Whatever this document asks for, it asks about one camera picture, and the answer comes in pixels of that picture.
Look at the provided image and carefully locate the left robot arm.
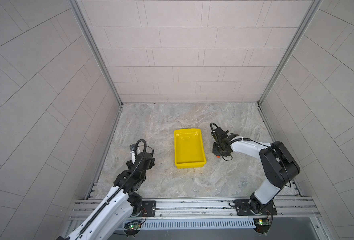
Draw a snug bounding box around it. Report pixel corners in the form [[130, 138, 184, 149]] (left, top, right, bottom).
[[58, 139, 155, 240]]

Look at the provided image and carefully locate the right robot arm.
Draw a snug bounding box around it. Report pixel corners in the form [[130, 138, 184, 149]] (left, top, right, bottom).
[[210, 123, 301, 215]]

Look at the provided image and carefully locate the yellow plastic bin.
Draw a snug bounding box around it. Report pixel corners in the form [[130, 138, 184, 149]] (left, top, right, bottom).
[[174, 129, 207, 169]]

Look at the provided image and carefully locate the left controller board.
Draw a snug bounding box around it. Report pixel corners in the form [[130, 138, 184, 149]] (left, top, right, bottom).
[[124, 221, 142, 231]]

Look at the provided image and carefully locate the controller board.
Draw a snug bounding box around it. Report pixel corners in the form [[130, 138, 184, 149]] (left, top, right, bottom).
[[124, 221, 142, 231], [253, 219, 271, 235]]

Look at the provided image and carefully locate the white ventilation grille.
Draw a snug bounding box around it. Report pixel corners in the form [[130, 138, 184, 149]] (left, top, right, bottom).
[[141, 219, 256, 231]]

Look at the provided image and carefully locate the right controller board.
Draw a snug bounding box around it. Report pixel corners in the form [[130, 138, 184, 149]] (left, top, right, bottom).
[[253, 219, 271, 235]]

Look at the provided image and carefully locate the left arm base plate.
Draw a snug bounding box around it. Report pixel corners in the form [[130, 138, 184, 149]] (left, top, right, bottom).
[[131, 201, 156, 217]]

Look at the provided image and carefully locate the left black cable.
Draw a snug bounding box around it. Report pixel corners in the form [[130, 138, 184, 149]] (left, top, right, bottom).
[[74, 138, 148, 238]]

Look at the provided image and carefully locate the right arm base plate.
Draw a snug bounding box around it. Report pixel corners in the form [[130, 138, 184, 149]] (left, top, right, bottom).
[[229, 199, 278, 216]]

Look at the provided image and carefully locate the aluminium mounting rail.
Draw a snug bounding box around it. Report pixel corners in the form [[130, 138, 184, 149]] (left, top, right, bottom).
[[68, 196, 321, 221]]

